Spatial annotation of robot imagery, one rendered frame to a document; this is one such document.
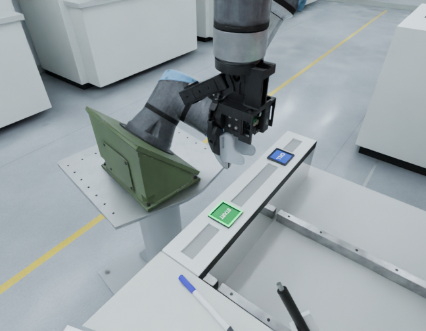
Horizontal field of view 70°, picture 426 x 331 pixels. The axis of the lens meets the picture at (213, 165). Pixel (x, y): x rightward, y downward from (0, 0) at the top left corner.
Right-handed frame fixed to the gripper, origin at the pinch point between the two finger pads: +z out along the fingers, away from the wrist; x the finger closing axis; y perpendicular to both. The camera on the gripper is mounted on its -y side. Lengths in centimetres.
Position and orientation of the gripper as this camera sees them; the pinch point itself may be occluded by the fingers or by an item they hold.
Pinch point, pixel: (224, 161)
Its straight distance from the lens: 57.2
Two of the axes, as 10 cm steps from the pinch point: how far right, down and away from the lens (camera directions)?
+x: 6.0, -5.0, 6.2
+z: 0.0, 7.8, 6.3
